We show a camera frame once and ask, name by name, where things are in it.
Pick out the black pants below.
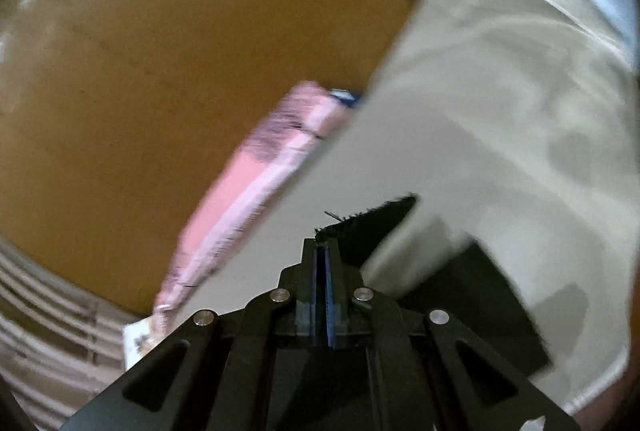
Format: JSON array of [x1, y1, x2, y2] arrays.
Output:
[[314, 194, 551, 377]]

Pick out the floral pillow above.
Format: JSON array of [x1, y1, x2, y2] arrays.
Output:
[[122, 316, 162, 370]]

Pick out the pink striped bolster pillow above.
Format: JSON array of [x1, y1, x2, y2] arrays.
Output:
[[150, 81, 359, 342]]

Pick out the beige curtain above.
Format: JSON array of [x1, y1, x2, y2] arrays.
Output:
[[0, 239, 137, 430]]

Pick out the grey woven bed mat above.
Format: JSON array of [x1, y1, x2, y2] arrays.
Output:
[[186, 94, 639, 388]]

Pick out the shiny beige blanket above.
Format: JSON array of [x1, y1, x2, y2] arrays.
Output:
[[364, 0, 640, 417]]

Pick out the wooden headboard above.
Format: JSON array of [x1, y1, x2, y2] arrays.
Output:
[[1, 0, 413, 314]]

